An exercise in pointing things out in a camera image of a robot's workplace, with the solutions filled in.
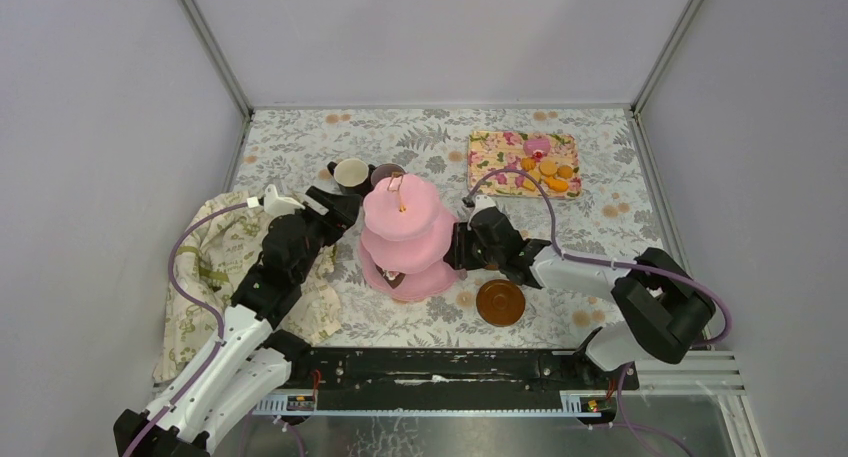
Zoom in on floral grey tablecloth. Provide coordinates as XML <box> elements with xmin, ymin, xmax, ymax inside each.
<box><xmin>232</xmin><ymin>109</ymin><xmax>661</xmax><ymax>349</ymax></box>

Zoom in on chocolate cake slice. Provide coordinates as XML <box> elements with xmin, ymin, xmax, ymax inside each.
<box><xmin>375</xmin><ymin>265</ymin><xmax>406</xmax><ymax>289</ymax></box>

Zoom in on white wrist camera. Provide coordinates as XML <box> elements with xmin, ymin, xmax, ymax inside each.
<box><xmin>261</xmin><ymin>184</ymin><xmax>306</xmax><ymax>218</ymax></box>
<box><xmin>471</xmin><ymin>194</ymin><xmax>497</xmax><ymax>215</ymax></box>

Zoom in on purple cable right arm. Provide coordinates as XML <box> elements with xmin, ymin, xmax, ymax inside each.
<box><xmin>463</xmin><ymin>167</ymin><xmax>733</xmax><ymax>457</ymax></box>

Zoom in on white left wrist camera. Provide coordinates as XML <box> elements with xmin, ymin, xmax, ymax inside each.
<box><xmin>261</xmin><ymin>184</ymin><xmax>306</xmax><ymax>218</ymax></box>

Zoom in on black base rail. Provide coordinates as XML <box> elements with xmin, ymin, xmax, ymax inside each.
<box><xmin>263</xmin><ymin>331</ymin><xmax>639</xmax><ymax>423</ymax></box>

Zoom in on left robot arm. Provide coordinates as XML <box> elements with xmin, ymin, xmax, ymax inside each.
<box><xmin>113</xmin><ymin>186</ymin><xmax>363</xmax><ymax>456</ymax></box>

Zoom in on cream green patterned cloth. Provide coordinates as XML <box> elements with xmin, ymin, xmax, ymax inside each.
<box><xmin>153</xmin><ymin>207</ymin><xmax>342</xmax><ymax>384</ymax></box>

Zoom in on dark purple cup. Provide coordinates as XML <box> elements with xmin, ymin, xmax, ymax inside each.
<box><xmin>370</xmin><ymin>163</ymin><xmax>405</xmax><ymax>187</ymax></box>

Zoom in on floral yellow tray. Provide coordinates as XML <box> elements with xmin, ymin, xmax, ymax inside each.
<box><xmin>468</xmin><ymin>130</ymin><xmax>583</xmax><ymax>199</ymax></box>

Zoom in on orange fish shaped cookie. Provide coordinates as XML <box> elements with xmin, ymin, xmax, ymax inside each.
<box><xmin>544</xmin><ymin>176</ymin><xmax>569</xmax><ymax>193</ymax></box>

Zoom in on black mug white inside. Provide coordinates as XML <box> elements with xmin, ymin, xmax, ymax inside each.
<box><xmin>326</xmin><ymin>158</ymin><xmax>376</xmax><ymax>197</ymax></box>

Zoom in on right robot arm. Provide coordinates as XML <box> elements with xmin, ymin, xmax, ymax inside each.
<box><xmin>444</xmin><ymin>207</ymin><xmax>719</xmax><ymax>389</ymax></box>

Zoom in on pink three-tier cake stand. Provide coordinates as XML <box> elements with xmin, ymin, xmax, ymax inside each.
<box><xmin>358</xmin><ymin>173</ymin><xmax>458</xmax><ymax>302</ymax></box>

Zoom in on rectangular yellow biscuit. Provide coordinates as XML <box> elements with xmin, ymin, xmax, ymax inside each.
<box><xmin>522</xmin><ymin>173</ymin><xmax>540</xmax><ymax>192</ymax></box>

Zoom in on brown wooden saucer near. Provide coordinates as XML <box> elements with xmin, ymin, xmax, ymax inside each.
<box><xmin>475</xmin><ymin>279</ymin><xmax>526</xmax><ymax>327</ymax></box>

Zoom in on orange swirl cookie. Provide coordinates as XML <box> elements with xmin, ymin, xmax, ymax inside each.
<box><xmin>557</xmin><ymin>165</ymin><xmax>574</xmax><ymax>180</ymax></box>

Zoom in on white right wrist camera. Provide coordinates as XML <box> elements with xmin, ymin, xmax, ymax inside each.
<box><xmin>471</xmin><ymin>194</ymin><xmax>497</xmax><ymax>215</ymax></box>

